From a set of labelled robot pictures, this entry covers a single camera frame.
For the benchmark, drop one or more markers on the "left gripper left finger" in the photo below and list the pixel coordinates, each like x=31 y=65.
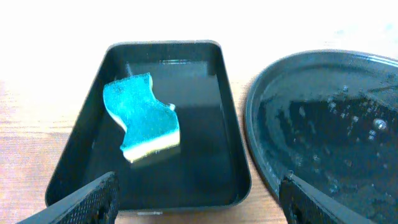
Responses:
x=96 y=202

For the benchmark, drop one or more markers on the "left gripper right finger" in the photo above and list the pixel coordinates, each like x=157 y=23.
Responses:
x=304 y=204

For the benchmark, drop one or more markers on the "green yellow sponge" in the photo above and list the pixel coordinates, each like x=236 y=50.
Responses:
x=150 y=126

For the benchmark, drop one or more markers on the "round black tray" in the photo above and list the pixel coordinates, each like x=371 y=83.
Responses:
x=330 y=118

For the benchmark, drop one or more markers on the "black rectangular tray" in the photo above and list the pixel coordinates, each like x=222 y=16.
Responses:
x=208 y=168

